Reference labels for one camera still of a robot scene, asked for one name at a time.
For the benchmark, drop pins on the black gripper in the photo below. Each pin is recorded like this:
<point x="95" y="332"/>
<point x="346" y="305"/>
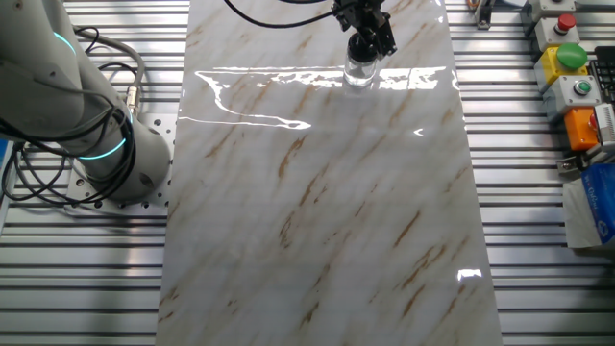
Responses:
<point x="369" y="10"/>

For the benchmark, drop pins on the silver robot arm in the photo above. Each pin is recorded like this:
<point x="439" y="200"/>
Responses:
<point x="29" y="72"/>

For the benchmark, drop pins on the clear glass jar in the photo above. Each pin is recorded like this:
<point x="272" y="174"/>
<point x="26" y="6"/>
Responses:
<point x="360" y="76"/>

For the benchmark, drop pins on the yellow box green button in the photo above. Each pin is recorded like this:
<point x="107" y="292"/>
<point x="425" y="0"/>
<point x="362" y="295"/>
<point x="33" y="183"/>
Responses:
<point x="545" y="67"/>

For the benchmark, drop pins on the plain grey button box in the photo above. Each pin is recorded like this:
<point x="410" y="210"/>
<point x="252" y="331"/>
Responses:
<point x="548" y="9"/>

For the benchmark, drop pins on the red button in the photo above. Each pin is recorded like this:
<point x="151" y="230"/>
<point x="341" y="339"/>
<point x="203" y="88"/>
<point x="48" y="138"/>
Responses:
<point x="552" y="33"/>

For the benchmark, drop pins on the grey box small green button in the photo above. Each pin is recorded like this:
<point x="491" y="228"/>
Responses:
<point x="567" y="96"/>

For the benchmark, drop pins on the orange button box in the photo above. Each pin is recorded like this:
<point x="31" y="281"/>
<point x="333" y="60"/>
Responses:
<point x="579" y="130"/>

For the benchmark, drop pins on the small metal clamp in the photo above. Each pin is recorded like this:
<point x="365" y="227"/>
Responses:
<point x="568" y="164"/>

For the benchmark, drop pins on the black keyboard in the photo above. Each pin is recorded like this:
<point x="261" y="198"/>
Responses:
<point x="605" y="72"/>

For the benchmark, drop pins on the grey finned metal device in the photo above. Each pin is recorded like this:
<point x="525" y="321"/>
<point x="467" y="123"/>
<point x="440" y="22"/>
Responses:
<point x="606" y="122"/>

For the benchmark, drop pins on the blue white tissue packet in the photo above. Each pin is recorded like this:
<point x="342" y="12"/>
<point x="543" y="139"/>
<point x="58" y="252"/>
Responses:
<point x="600" y="202"/>

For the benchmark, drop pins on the blue printed poster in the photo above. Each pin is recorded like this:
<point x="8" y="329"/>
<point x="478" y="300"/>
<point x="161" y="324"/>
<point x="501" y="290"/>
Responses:
<point x="2" y="149"/>

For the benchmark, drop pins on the upright metal bracket piece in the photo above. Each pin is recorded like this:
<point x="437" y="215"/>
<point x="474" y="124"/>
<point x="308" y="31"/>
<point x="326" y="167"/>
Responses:
<point x="483" y="14"/>

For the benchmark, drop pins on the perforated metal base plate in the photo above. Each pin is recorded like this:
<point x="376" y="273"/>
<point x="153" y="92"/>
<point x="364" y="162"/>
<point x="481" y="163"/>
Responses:
<point x="161" y="130"/>

